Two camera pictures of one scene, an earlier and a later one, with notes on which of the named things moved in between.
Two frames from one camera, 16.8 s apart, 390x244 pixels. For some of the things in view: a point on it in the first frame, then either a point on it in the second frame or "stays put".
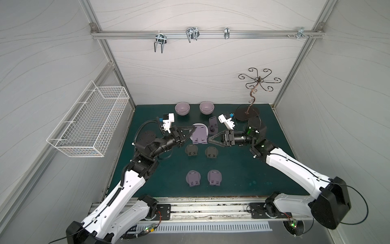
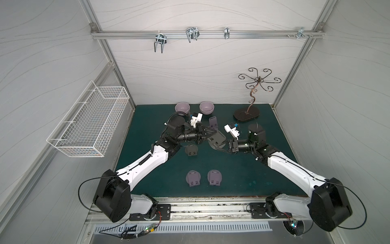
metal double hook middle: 192,33 stays put
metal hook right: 300,33 stays put
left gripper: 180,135 to 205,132
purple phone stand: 193,178 stays put
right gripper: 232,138 to 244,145
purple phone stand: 213,125 stays put
